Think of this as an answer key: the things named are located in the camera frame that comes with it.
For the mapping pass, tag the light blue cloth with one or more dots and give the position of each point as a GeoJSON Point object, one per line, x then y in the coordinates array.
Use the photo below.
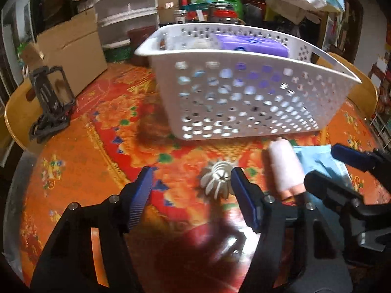
{"type": "Point", "coordinates": [317, 161]}

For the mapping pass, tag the wooden chair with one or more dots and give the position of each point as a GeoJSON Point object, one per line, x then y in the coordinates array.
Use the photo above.
{"type": "Point", "coordinates": [18, 116]}
{"type": "Point", "coordinates": [363, 94]}

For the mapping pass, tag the closed cardboard box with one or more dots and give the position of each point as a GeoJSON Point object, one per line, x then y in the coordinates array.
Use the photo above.
{"type": "Point", "coordinates": [168, 6]}

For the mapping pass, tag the black phone stand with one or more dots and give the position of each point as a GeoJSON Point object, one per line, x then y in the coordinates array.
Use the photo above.
{"type": "Point", "coordinates": [49, 97]}

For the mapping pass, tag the pink white cloth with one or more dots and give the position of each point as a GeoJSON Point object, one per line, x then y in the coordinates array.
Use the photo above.
{"type": "Point", "coordinates": [284, 168]}

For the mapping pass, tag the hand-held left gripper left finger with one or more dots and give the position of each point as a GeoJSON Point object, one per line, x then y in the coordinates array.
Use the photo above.
{"type": "Point", "coordinates": [141, 196]}

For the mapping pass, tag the small dark lid jar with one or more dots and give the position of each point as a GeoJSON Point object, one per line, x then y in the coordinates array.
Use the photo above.
{"type": "Point", "coordinates": [180, 16]}

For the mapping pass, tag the stacked plastic drawer unit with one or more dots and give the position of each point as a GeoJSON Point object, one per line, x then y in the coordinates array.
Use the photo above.
{"type": "Point", "coordinates": [122, 6]}

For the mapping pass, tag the open cardboard box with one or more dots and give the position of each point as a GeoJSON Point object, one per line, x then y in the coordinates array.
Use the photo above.
{"type": "Point", "coordinates": [70, 48]}

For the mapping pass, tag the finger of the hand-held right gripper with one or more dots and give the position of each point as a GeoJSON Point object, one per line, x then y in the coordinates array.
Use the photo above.
{"type": "Point", "coordinates": [348, 156]}
{"type": "Point", "coordinates": [323, 186]}

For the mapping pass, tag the purple tissue pack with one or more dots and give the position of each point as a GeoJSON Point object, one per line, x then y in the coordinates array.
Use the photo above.
{"type": "Point", "coordinates": [250, 45]}

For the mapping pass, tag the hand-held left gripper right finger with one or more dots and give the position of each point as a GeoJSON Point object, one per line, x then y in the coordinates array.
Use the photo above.
{"type": "Point", "coordinates": [244, 199]}

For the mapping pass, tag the red printed tablecloth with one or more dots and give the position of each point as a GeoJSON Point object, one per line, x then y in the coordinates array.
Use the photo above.
{"type": "Point", "coordinates": [100, 158]}

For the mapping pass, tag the white ribbed round object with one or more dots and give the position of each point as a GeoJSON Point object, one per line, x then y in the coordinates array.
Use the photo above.
{"type": "Point", "coordinates": [215, 180]}

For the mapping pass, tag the white perforated plastic basket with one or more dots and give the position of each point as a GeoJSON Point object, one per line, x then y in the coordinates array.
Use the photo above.
{"type": "Point", "coordinates": [244, 103]}

